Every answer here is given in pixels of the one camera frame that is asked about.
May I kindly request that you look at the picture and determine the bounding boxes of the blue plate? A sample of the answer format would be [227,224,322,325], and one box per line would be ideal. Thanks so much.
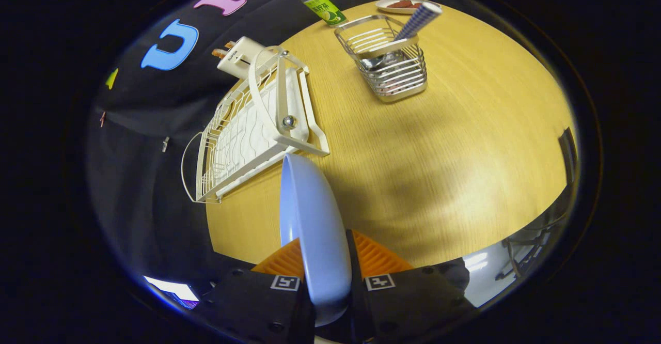
[279,153,353,327]

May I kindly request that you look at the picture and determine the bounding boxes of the spoon with checkered blue handle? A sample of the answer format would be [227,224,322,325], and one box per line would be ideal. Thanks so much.
[360,2,444,72]

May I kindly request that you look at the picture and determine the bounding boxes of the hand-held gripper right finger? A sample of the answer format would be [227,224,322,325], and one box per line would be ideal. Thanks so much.
[343,229,477,344]

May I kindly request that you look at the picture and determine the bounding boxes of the green label drink bottle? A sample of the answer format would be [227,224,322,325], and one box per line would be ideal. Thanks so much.
[294,0,348,27]

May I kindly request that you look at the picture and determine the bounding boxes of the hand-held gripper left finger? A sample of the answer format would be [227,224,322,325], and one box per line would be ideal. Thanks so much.
[196,237,317,344]

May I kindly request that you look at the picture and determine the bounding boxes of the white wire dish rack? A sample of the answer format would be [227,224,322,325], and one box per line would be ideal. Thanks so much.
[181,45,331,204]

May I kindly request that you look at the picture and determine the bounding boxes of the white oval dish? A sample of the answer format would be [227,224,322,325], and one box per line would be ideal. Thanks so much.
[375,0,439,14]

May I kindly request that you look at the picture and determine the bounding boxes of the white toaster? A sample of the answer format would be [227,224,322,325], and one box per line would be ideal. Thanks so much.
[217,36,266,80]

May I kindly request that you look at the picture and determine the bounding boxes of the silver wire basket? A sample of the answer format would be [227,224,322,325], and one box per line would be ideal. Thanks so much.
[334,14,428,102]

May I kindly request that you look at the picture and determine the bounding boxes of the computer monitor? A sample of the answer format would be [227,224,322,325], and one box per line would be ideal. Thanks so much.
[144,275,199,309]

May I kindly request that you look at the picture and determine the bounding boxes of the black backdrop cloth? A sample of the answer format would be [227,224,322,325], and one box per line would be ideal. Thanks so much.
[85,0,414,288]

